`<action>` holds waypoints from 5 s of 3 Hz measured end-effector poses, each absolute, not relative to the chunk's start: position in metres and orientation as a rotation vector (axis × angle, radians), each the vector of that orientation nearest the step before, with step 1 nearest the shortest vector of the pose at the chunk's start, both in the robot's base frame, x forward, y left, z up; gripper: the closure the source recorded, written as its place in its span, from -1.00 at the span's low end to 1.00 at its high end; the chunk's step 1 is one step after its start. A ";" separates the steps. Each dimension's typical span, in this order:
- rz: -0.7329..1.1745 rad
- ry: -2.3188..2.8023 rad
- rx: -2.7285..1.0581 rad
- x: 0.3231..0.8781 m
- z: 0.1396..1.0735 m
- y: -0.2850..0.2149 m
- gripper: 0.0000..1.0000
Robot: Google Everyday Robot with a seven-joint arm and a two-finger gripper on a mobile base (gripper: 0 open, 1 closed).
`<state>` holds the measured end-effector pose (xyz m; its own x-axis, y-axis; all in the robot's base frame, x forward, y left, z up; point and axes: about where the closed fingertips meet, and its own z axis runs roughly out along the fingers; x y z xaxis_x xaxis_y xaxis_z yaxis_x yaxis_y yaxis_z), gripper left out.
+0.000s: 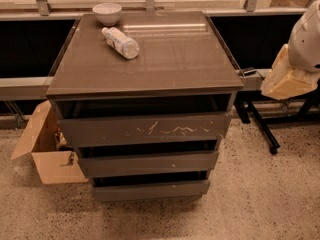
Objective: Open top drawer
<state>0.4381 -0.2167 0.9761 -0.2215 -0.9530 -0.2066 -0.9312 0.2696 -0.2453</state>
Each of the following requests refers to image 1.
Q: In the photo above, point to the grey drawer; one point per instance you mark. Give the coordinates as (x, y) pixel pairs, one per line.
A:
(146, 164)
(112, 131)
(151, 191)

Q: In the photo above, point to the grey top drawer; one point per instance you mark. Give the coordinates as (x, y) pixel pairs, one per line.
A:
(112, 131)

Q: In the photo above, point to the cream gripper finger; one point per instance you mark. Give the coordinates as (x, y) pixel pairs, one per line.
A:
(284, 81)

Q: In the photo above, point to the small black device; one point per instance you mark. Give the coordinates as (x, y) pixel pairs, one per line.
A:
(248, 71)

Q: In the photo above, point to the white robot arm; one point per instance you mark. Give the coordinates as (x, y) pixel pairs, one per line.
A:
(304, 41)

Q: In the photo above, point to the brown cardboard box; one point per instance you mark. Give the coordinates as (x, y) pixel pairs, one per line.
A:
(38, 140)

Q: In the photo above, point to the white ceramic bowl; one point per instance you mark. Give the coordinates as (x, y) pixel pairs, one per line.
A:
(107, 13)

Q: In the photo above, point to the clear plastic water bottle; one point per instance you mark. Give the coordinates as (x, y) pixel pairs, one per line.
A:
(123, 44)

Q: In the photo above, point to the grey drawer cabinet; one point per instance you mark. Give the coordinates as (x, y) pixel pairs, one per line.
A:
(182, 68)

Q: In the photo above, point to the black stand legs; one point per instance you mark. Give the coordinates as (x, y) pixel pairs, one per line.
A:
(244, 104)

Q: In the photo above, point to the grey bottom drawer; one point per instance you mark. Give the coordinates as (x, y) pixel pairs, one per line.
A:
(151, 191)

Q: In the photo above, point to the grey middle drawer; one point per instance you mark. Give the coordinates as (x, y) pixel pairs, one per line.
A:
(146, 164)

